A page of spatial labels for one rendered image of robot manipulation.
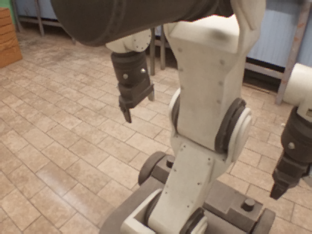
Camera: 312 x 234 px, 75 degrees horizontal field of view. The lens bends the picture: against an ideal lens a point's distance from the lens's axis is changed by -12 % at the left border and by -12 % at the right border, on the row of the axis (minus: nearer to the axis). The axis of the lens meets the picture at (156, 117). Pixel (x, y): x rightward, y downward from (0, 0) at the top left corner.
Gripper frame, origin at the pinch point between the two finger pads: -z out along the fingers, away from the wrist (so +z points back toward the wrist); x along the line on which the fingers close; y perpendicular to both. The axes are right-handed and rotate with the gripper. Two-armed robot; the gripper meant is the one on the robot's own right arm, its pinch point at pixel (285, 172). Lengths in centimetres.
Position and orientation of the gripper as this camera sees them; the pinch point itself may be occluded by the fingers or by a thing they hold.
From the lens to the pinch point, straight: 57.0
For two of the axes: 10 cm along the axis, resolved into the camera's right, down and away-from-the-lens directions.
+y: -7.8, -3.8, 5.0
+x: 6.1, -6.2, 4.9
